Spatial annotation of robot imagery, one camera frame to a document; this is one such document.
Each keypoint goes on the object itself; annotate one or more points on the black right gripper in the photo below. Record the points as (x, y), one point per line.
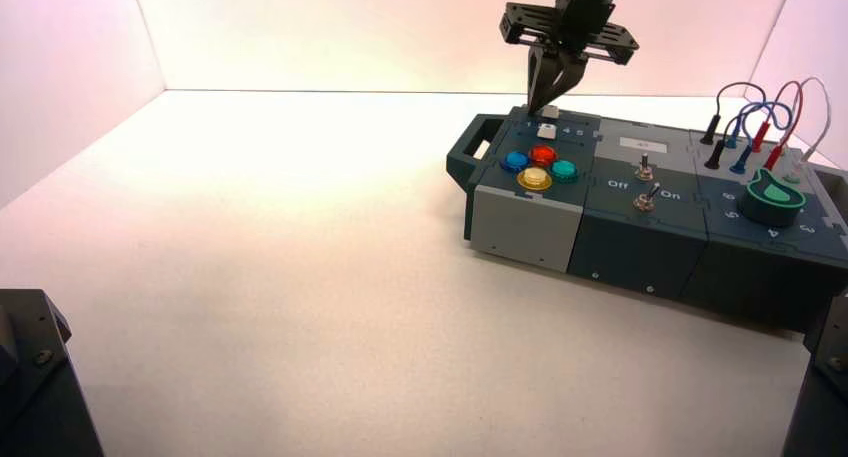
(586, 17)

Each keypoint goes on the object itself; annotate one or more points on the white slider knob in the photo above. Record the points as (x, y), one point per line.
(550, 112)
(546, 131)

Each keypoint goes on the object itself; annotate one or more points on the red push button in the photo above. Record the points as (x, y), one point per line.
(543, 155)

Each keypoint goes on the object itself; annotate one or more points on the blue push button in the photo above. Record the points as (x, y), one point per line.
(515, 161)

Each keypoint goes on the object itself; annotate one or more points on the teal push button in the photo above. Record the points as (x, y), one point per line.
(564, 170)

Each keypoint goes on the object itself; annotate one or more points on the yellow push button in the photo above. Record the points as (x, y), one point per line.
(534, 178)

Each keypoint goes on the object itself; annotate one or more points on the grey and teal control box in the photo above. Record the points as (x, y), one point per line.
(636, 242)

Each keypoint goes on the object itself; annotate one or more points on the green rotary knob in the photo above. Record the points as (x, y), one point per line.
(772, 202)

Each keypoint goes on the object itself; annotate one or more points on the metal toggle switch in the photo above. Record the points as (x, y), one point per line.
(643, 170)
(645, 201)

